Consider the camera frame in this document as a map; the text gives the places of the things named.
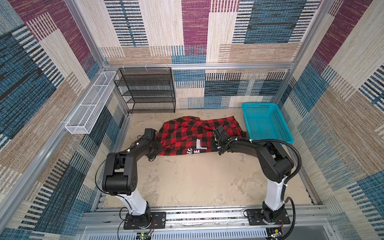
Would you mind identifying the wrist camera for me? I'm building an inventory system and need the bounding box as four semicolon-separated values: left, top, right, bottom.
142;129;157;141
213;126;226;140

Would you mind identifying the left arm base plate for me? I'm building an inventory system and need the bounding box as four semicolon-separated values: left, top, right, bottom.
123;212;167;230

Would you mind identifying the teal plastic basket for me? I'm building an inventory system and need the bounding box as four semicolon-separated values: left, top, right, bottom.
242;103;294;144

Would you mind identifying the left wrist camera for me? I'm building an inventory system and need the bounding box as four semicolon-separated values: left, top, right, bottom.
142;129;157;141

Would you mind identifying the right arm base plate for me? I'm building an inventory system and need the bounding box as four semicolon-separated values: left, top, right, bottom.
243;207;291;226

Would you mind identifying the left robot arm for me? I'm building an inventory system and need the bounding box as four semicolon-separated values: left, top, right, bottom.
102;136;158;229

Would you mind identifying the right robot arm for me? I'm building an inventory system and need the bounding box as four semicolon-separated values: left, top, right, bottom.
215;137;301;224

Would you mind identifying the aluminium mounting rail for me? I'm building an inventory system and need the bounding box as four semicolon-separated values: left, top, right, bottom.
75;204;342;240

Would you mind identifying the black wire shelf rack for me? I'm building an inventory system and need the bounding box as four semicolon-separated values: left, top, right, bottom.
115;67;176;114

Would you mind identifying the red black plaid shirt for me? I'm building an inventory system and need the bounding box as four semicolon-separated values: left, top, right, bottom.
157;116;246;156

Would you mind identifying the white wire mesh tray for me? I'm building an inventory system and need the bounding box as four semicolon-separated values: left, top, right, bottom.
65;72;117;135

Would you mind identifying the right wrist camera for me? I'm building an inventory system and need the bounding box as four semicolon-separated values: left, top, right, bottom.
213;126;226;140

